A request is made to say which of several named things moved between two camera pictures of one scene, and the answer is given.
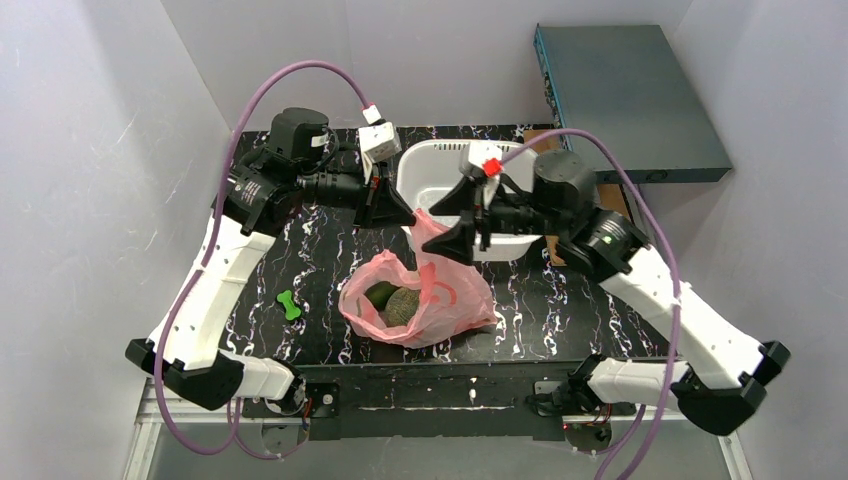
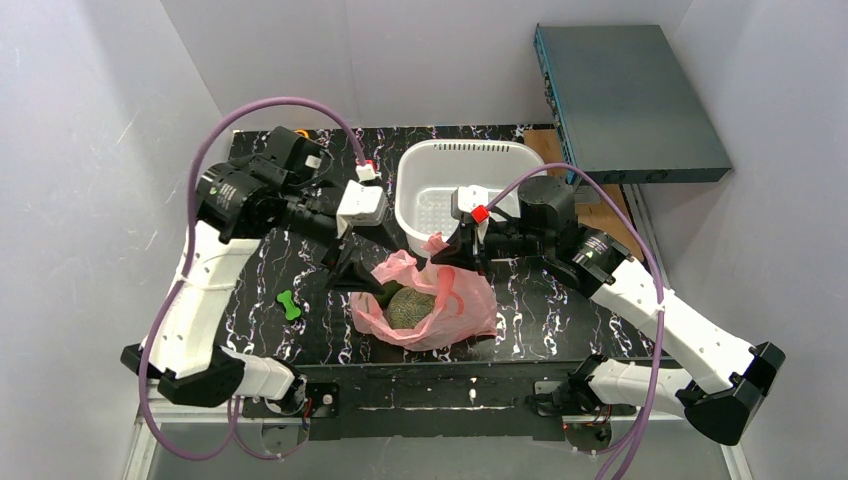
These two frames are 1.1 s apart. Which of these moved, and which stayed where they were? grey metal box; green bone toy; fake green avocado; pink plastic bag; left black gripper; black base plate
Moved: left black gripper; pink plastic bag
Stayed: fake green avocado; green bone toy; grey metal box; black base plate
